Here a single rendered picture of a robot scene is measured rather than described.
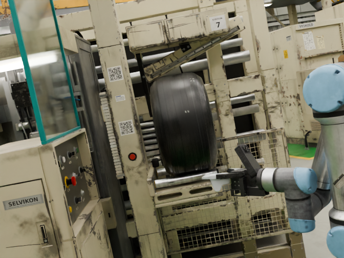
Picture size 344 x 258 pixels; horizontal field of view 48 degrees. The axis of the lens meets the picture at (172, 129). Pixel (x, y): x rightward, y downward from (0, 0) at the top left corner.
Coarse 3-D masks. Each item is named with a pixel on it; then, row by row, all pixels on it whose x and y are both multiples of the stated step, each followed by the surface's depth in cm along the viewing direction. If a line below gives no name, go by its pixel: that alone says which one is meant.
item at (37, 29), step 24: (24, 0) 150; (48, 0) 184; (24, 24) 145; (48, 24) 176; (24, 48) 138; (48, 48) 169; (48, 72) 162; (48, 96) 156; (72, 96) 194; (48, 120) 151; (72, 120) 185
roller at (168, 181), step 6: (216, 168) 204; (186, 174) 205; (192, 174) 203; (198, 174) 203; (204, 174) 202; (156, 180) 204; (162, 180) 203; (168, 180) 203; (174, 180) 203; (180, 180) 203; (186, 180) 203; (192, 180) 203; (198, 180) 204; (156, 186) 203; (162, 186) 203
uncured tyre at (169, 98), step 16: (160, 80) 203; (176, 80) 200; (160, 96) 193; (176, 96) 192; (192, 96) 191; (160, 112) 190; (176, 112) 189; (192, 112) 188; (208, 112) 191; (160, 128) 190; (176, 128) 188; (192, 128) 188; (208, 128) 189; (160, 144) 193; (176, 144) 189; (192, 144) 190; (208, 144) 191; (176, 160) 194; (192, 160) 195; (208, 160) 197
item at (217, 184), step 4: (204, 176) 130; (208, 176) 129; (212, 176) 128; (212, 180) 128; (216, 180) 128; (220, 180) 128; (224, 180) 128; (228, 180) 128; (212, 184) 128; (216, 184) 128; (220, 184) 128; (224, 184) 128; (216, 188) 128; (220, 188) 128
